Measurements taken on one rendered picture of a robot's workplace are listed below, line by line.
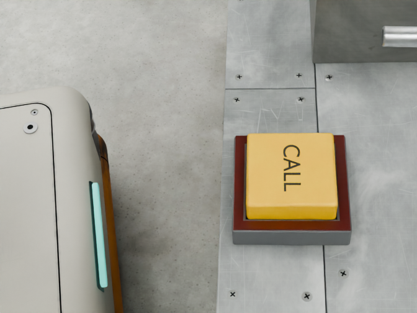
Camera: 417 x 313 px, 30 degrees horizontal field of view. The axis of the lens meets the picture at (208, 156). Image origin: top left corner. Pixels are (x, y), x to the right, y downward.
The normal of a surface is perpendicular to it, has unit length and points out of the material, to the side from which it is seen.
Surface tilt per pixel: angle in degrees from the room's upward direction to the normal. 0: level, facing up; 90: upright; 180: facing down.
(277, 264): 0
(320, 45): 90
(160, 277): 0
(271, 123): 0
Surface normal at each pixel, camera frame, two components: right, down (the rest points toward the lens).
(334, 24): -0.04, 0.82
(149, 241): -0.07, -0.57
